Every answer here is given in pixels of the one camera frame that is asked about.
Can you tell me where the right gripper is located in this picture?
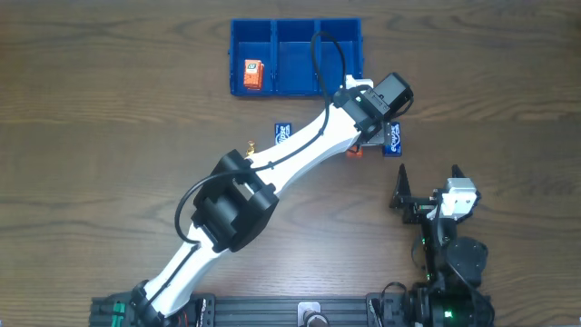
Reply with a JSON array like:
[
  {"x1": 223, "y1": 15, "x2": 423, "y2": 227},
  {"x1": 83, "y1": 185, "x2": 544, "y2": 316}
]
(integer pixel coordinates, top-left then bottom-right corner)
[{"x1": 389, "y1": 163, "x2": 468, "y2": 224}]

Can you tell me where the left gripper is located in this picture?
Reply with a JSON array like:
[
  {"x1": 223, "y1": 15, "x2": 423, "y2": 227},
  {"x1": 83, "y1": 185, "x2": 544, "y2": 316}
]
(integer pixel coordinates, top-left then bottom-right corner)
[{"x1": 360, "y1": 121, "x2": 392, "y2": 148}]

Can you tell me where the blue candy pack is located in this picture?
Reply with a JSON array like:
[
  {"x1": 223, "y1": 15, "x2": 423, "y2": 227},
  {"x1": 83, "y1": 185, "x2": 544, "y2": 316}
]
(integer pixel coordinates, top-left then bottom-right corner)
[
  {"x1": 274, "y1": 122, "x2": 293, "y2": 146},
  {"x1": 383, "y1": 121, "x2": 403, "y2": 158}
]

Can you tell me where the blue tray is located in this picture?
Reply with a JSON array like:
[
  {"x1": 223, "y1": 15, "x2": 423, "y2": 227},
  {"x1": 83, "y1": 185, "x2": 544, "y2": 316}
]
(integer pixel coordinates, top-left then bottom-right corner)
[{"x1": 229, "y1": 17, "x2": 364, "y2": 97}]

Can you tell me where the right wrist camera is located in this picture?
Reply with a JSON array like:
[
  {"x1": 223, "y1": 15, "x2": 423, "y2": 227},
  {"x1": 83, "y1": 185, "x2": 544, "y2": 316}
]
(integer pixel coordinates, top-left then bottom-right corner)
[{"x1": 436, "y1": 177, "x2": 481, "y2": 222}]

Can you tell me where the mounting rail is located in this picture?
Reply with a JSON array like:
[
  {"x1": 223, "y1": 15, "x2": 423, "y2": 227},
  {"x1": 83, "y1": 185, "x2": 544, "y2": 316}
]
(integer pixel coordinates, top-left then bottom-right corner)
[{"x1": 89, "y1": 293, "x2": 494, "y2": 327}]

